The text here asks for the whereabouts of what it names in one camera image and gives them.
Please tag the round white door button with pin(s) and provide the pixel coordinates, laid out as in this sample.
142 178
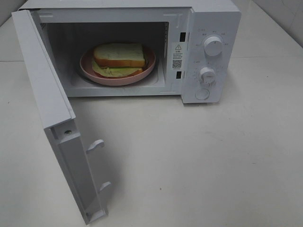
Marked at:
202 94

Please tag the sandwich with lettuce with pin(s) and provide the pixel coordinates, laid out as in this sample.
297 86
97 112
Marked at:
118 60

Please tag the pink round plate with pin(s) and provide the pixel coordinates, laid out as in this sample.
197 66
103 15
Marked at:
86 66

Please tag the white microwave door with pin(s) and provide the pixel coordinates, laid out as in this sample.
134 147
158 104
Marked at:
58 117

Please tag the lower white timer knob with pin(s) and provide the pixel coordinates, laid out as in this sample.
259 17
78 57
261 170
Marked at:
207 75

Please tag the white warning label sticker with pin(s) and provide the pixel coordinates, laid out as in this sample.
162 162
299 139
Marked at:
178 52

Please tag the white microwave oven body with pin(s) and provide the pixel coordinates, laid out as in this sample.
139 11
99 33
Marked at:
75 26

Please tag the glass microwave turntable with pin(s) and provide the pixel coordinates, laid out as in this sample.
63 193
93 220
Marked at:
78 79

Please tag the upper white power knob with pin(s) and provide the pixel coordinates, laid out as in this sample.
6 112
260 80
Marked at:
213 45

